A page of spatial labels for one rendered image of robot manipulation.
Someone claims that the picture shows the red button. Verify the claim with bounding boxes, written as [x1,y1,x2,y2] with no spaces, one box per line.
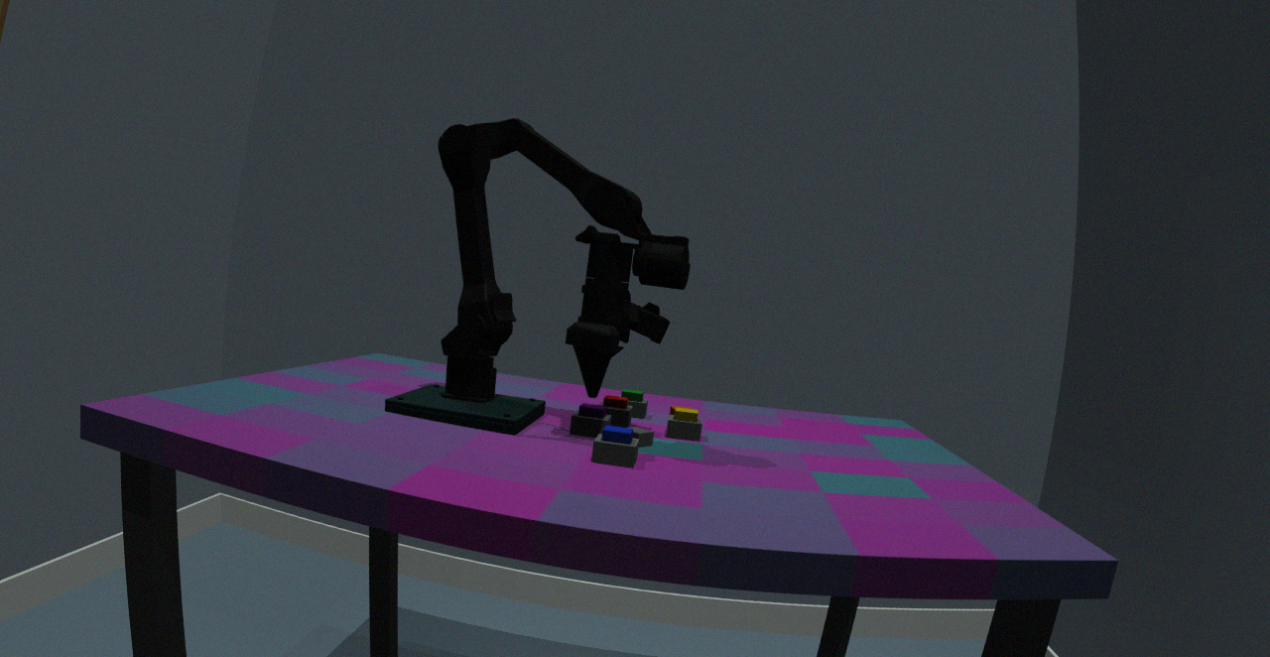
[598,395,632,428]

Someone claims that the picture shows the blue button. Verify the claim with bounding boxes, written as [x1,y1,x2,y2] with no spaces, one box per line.
[591,426,640,466]

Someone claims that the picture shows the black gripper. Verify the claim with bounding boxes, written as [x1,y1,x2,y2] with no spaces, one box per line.
[566,278,630,398]

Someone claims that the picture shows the green button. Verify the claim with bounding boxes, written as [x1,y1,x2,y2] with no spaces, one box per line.
[621,389,648,419]

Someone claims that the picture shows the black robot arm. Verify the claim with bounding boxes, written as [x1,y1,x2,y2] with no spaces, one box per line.
[438,118,691,403]

